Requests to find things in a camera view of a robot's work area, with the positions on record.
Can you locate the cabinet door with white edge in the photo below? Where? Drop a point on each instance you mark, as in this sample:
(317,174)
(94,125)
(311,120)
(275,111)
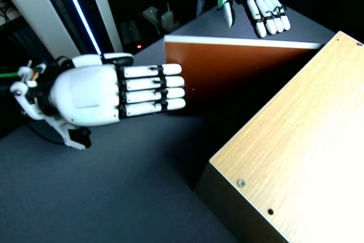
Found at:
(227,69)

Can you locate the light wooden cabinet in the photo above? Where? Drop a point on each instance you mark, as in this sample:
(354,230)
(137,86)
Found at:
(298,140)

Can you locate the black box with red light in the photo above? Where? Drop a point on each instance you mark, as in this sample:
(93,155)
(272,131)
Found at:
(130,33)

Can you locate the glowing white LED strip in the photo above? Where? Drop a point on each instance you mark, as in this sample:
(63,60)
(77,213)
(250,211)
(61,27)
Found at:
(81,12)

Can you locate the tall white power adapter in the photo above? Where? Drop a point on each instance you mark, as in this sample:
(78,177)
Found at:
(169,18)

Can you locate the grey table cloth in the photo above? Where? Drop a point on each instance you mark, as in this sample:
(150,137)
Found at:
(128,174)

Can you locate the white column stand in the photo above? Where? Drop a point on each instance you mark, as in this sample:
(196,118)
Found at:
(42,12)

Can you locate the square white power adapter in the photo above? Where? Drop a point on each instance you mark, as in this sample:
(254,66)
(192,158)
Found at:
(150,14)

